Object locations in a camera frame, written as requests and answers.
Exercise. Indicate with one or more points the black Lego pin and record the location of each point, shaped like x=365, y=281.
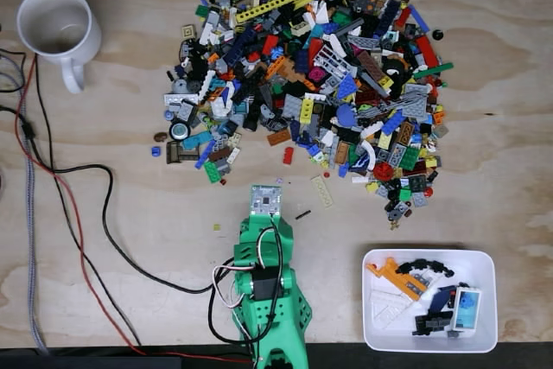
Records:
x=303, y=215

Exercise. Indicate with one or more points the tan Lego plate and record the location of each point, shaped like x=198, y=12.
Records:
x=322, y=191

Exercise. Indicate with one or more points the orange-brown Lego brick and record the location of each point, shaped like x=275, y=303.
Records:
x=278, y=137

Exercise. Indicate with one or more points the cyan Lego plate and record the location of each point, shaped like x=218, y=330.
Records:
x=196, y=141

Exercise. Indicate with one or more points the small blue Lego piece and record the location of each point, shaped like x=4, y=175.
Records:
x=156, y=151

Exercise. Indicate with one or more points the Lego wheel with tyre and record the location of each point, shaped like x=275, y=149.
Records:
x=179, y=130

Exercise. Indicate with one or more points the brown round Lego piece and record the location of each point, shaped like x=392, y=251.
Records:
x=161, y=136

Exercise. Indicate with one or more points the yellow Lego brick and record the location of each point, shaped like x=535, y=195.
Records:
x=307, y=110

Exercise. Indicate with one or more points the red Lego dish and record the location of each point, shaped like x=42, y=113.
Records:
x=383, y=170

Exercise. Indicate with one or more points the orange Lego piece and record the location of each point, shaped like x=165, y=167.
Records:
x=395, y=279

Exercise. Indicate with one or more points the white Lego wedge plate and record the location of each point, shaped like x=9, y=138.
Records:
x=389, y=306

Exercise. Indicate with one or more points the blue round Lego dish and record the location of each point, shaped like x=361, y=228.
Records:
x=345, y=116

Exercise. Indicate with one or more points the long white Lego plate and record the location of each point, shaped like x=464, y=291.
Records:
x=180, y=99

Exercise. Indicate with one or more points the small green Lego brick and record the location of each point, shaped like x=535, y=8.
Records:
x=404, y=194

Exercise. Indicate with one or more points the blue Lego wedge plate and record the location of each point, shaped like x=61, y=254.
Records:
x=347, y=89

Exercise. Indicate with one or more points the white Lego fence panel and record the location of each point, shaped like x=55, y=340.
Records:
x=332, y=59

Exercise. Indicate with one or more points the dark blue Lego piece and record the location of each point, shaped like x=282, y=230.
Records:
x=440, y=300

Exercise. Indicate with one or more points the tan printed Lego tile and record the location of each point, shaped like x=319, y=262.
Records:
x=188, y=32

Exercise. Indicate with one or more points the white printed Lego brick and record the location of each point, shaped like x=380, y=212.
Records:
x=465, y=309

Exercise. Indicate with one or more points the yellow Lego technic beam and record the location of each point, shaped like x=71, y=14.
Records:
x=268, y=7

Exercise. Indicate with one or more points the white plastic bin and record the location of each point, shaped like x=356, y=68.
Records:
x=484, y=300

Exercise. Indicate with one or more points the long green Lego plate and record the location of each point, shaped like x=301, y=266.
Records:
x=433, y=70

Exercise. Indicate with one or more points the long red Lego brick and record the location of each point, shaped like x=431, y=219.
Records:
x=427, y=51

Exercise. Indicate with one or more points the black round Lego piece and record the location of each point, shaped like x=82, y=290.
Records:
x=437, y=34

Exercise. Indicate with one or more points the white ceramic mug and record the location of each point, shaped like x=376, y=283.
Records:
x=56, y=25

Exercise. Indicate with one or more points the white camera circuit board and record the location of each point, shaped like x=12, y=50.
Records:
x=266, y=199

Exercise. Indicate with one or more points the brown Lego window frame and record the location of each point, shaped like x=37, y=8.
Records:
x=173, y=153

